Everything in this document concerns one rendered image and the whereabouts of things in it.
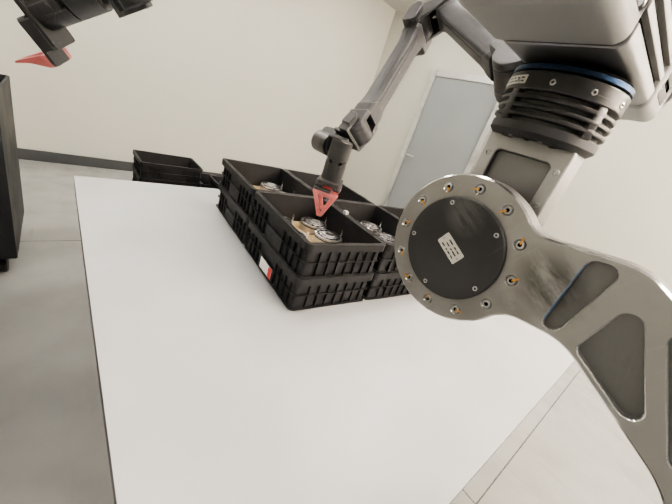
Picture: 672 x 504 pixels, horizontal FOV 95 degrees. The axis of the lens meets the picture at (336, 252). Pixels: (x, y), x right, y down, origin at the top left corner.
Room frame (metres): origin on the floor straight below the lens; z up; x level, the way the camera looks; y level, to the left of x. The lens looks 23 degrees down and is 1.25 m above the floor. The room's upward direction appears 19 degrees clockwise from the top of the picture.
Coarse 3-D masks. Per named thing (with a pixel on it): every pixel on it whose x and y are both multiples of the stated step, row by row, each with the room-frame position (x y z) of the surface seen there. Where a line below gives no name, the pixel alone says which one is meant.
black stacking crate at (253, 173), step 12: (240, 168) 1.37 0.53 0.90; (252, 168) 1.41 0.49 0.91; (264, 168) 1.44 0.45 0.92; (228, 180) 1.24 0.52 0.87; (252, 180) 1.41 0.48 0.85; (264, 180) 1.45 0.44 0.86; (276, 180) 1.49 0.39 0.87; (288, 180) 1.43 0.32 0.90; (228, 192) 1.22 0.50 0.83; (240, 192) 1.13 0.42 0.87; (288, 192) 1.41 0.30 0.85; (300, 192) 1.34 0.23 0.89; (240, 204) 1.11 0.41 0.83; (252, 204) 1.04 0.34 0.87; (252, 216) 1.05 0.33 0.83
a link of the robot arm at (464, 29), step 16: (432, 0) 1.07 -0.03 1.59; (448, 0) 1.04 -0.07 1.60; (432, 16) 1.09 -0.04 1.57; (448, 16) 1.01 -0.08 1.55; (464, 16) 0.97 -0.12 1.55; (432, 32) 1.09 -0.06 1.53; (448, 32) 1.01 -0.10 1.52; (464, 32) 0.93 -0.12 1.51; (480, 32) 0.89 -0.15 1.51; (464, 48) 0.93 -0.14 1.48; (480, 48) 0.85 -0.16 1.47; (496, 48) 0.78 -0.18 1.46; (480, 64) 0.87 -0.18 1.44; (496, 64) 0.75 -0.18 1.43; (512, 64) 0.73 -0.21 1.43; (496, 96) 0.80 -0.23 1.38
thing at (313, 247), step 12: (264, 192) 1.04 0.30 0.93; (264, 204) 0.95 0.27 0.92; (276, 216) 0.88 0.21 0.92; (348, 216) 1.09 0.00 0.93; (288, 228) 0.81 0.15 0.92; (360, 228) 1.01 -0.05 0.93; (300, 240) 0.76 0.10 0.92; (312, 252) 0.74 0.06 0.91; (324, 252) 0.77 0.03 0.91; (336, 252) 0.79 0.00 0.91
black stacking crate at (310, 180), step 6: (294, 174) 1.55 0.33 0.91; (300, 174) 1.58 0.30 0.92; (306, 174) 1.60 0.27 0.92; (306, 180) 1.61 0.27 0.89; (312, 180) 1.63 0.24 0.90; (312, 186) 1.64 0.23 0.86; (342, 186) 1.61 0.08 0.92; (342, 192) 1.60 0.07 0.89; (348, 192) 1.57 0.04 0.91; (342, 198) 1.59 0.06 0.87; (348, 198) 1.55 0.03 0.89; (354, 198) 1.52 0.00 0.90; (360, 198) 1.49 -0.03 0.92
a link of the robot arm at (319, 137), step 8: (352, 112) 0.85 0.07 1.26; (344, 120) 0.84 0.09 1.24; (352, 120) 0.83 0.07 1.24; (328, 128) 0.91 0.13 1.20; (336, 128) 0.88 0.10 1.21; (344, 128) 0.83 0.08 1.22; (312, 136) 0.90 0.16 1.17; (320, 136) 0.88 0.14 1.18; (344, 136) 0.87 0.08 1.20; (352, 136) 0.84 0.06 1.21; (312, 144) 0.89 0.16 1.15; (320, 144) 0.86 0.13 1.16; (352, 144) 0.87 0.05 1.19; (320, 152) 0.89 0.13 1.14
